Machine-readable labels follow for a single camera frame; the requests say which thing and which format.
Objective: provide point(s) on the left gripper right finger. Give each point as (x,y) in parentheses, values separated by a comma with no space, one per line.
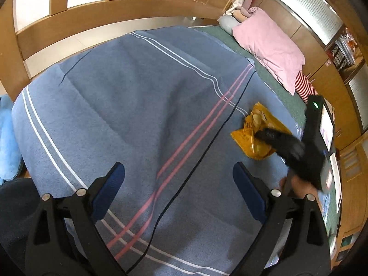
(292,239)

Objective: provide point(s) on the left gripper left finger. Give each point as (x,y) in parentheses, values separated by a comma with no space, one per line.
(64,240)

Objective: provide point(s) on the person's right hand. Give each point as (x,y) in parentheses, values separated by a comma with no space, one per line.
(301,188)

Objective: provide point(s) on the white flat tray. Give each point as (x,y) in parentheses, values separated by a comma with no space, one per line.
(330,176)

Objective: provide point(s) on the green bed mat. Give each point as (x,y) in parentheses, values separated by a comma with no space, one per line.
(294,105)

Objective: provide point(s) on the striped plush doll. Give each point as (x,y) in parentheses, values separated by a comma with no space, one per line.
(304,87)

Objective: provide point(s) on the frosted window right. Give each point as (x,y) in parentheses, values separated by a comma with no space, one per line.
(359,87)

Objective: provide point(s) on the frosted window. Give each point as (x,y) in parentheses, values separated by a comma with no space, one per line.
(318,15)
(359,87)

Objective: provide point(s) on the light blue plush cushion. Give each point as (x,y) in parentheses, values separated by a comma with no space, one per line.
(11,158)

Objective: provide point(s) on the pink pillow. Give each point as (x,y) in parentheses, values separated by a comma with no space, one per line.
(273,48)

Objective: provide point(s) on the stack of books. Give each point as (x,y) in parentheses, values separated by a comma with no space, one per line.
(344,51)

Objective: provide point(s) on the frosted window left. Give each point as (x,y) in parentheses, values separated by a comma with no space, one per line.
(318,15)

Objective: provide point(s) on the blue striped blanket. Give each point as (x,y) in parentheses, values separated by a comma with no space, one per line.
(164,103)

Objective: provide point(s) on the light blue small pillow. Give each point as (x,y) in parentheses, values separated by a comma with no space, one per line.
(227,23)

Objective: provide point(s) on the wooden wall cabinets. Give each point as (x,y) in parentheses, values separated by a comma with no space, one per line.
(351,142)

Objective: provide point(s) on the wooden bed rail left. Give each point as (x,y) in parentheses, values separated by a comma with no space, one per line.
(63,22)

